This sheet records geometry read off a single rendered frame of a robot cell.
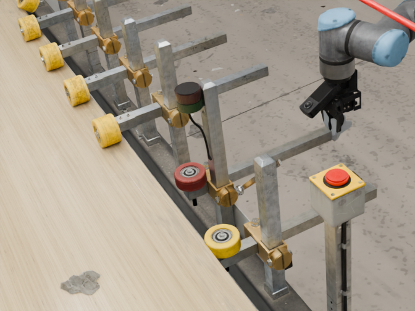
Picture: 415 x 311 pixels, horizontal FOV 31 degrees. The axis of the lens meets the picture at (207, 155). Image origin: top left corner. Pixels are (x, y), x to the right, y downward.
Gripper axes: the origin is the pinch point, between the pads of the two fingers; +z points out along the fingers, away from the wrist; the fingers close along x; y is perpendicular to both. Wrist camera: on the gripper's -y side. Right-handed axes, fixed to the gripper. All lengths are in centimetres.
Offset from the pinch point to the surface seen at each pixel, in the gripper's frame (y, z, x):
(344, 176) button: -36, -41, -56
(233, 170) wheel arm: -30.9, -3.5, -0.6
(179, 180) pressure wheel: -46.1, -8.0, -1.6
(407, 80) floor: 120, 83, 111
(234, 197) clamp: -35.1, -1.8, -8.6
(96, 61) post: -36, 6, 94
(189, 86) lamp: -40, -34, -4
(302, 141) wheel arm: -9.9, -3.5, -0.8
